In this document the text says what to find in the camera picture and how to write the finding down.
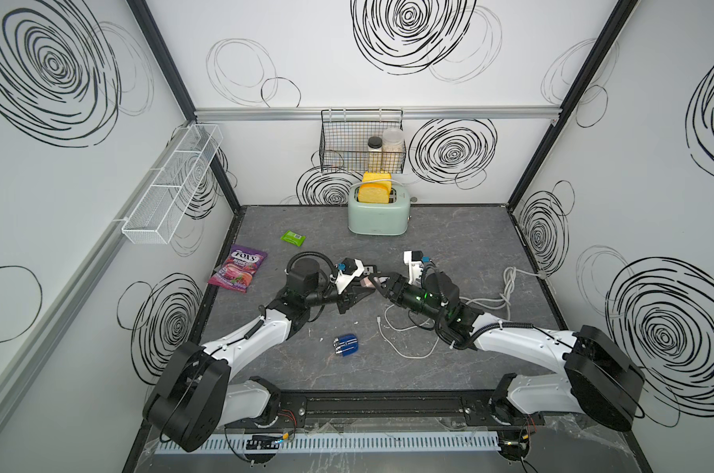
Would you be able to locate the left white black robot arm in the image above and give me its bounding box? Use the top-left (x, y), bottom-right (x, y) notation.
top-left (142, 251), bottom-right (378, 451)

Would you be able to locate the white lid clear jar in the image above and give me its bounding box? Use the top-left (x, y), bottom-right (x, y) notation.
top-left (382, 127), bottom-right (405, 173)

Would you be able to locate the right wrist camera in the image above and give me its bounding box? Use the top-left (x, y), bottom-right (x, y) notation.
top-left (403, 250), bottom-right (432, 287)

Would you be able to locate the green candy packet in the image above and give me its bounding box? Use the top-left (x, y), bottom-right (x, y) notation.
top-left (281, 231), bottom-right (306, 248)

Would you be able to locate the blue electric shaver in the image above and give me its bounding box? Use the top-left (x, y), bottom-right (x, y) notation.
top-left (333, 334), bottom-right (359, 357)

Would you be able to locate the white slotted cable duct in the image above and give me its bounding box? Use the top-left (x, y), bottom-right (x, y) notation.
top-left (154, 430), bottom-right (501, 456)

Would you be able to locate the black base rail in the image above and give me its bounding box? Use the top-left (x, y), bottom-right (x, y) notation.
top-left (232, 389), bottom-right (563, 430)

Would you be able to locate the pink USB charger adapter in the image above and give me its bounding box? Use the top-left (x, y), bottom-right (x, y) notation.
top-left (360, 276), bottom-right (378, 290)

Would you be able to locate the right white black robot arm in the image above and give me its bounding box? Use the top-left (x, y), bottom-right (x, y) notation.
top-left (367, 272), bottom-right (646, 432)

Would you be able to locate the yellow sponge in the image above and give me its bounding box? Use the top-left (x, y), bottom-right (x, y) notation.
top-left (357, 181), bottom-right (391, 204)
top-left (361, 173), bottom-right (392, 193)

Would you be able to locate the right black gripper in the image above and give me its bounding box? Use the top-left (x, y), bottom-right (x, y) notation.
top-left (369, 273), bottom-right (447, 327)

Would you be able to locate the white power strip cord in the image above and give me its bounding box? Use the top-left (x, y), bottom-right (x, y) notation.
top-left (462, 265), bottom-right (550, 313)

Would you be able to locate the black lid spice jar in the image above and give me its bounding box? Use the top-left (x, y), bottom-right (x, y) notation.
top-left (368, 136), bottom-right (382, 173)

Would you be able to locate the purple Fox's candy bag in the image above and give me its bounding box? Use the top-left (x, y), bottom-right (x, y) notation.
top-left (208, 244), bottom-right (268, 293)

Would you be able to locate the white wire wall shelf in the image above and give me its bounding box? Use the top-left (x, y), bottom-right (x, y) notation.
top-left (121, 122), bottom-right (223, 244)

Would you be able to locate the yellow sponge front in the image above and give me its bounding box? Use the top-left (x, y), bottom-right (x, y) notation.
top-left (357, 181), bottom-right (391, 204)

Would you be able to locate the black wire basket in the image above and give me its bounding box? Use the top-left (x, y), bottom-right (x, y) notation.
top-left (319, 108), bottom-right (407, 175)

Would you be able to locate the mint green toaster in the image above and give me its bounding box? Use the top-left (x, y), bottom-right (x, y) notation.
top-left (347, 181), bottom-right (411, 237)

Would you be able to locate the yellow sponge back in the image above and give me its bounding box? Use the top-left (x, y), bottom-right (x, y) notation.
top-left (361, 173), bottom-right (392, 193)

